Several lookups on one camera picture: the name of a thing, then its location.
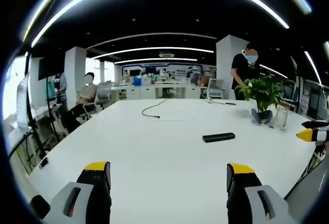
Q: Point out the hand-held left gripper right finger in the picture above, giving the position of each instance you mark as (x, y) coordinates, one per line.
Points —
(248, 198)

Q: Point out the black rounded object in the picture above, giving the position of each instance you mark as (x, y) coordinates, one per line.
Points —
(39, 206)

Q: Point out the white monitor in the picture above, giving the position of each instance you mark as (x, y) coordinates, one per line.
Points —
(21, 105)

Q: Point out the white mesh office chair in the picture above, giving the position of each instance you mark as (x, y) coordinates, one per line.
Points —
(215, 89)

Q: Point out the black remote control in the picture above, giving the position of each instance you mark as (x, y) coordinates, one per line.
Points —
(218, 137)

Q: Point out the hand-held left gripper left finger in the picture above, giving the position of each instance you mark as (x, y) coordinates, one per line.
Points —
(88, 198)

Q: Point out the black pen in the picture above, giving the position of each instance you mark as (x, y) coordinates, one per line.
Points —
(230, 103)

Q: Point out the small black device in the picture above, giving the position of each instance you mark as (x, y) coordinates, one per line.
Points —
(44, 162)

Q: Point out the clear glass jar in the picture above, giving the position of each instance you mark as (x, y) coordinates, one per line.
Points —
(281, 117)

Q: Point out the green potted plant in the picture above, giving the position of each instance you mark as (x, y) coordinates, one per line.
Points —
(262, 98)

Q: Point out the white desk row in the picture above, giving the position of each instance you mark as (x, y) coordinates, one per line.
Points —
(159, 90)

